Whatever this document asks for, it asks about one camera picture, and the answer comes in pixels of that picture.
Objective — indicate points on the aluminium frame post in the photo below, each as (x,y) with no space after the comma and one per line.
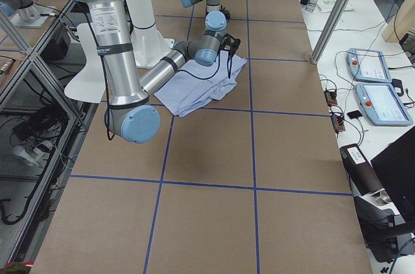
(328,29)

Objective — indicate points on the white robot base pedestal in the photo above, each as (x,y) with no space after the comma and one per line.
(148,43)

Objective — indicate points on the light blue striped shirt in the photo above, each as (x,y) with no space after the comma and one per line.
(195,86)

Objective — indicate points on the teach pendant tablet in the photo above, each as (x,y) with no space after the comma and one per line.
(367,66)
(381,104)

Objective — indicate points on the upper teach pendant tablet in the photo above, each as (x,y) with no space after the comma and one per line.
(367,66)

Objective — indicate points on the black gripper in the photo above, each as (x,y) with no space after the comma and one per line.
(226,13)
(229,48)

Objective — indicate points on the lower teach pendant tablet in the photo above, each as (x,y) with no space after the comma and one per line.
(381,104)

